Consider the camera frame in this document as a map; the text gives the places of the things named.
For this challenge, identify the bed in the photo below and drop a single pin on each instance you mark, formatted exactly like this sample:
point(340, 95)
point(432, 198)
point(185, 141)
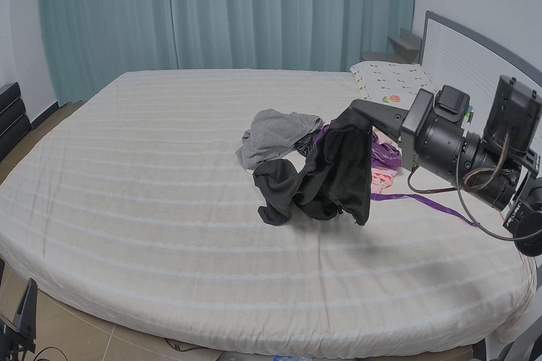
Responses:
point(169, 181)

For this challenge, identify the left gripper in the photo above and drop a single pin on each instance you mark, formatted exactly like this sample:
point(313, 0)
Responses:
point(15, 336)

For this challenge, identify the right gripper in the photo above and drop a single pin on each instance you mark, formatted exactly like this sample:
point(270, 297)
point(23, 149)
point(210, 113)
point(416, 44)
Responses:
point(440, 147)

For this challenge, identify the black long-sleeved top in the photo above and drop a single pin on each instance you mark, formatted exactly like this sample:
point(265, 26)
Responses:
point(343, 169)

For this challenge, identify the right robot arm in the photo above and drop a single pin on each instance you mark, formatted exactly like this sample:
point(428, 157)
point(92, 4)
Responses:
point(508, 114)

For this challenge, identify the purple garment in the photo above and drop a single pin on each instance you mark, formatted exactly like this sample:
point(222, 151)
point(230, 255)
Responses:
point(385, 154)

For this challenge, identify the grey garment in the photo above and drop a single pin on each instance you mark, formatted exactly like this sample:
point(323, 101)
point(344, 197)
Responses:
point(275, 135)

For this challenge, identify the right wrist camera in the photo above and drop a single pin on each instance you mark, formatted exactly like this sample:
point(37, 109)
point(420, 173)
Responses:
point(452, 99)

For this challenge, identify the pink garment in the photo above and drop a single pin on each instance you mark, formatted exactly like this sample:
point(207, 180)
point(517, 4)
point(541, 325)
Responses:
point(383, 179)

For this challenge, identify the white printed pillow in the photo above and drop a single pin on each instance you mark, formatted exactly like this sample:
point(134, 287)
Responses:
point(393, 78)

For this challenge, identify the black shiny garment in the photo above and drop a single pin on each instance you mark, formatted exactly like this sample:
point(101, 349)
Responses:
point(305, 147)

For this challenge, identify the grey bedside table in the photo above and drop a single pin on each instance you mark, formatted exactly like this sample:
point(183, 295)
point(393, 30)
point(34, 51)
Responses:
point(402, 44)

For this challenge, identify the black chest of drawers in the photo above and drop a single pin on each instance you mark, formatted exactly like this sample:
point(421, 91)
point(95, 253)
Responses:
point(12, 118)

